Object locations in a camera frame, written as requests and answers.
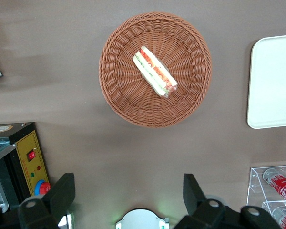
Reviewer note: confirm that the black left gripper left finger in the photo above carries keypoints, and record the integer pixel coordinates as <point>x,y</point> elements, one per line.
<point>54,202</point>

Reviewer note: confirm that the beige plastic tray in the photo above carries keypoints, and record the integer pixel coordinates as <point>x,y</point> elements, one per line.
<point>274,83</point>

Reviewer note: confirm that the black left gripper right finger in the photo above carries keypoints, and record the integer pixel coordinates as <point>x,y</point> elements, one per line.
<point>197,210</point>

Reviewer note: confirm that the black food warmer machine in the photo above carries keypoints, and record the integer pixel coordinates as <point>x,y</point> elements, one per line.
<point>29,148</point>

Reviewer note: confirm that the clear acrylic bottle rack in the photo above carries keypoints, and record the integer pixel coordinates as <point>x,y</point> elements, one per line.
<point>257,186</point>

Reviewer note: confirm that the round brown wicker basket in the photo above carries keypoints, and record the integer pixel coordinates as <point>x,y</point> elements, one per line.
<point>155,71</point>

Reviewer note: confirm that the triangle sandwich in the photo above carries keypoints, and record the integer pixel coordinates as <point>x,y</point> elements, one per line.
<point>155,71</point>

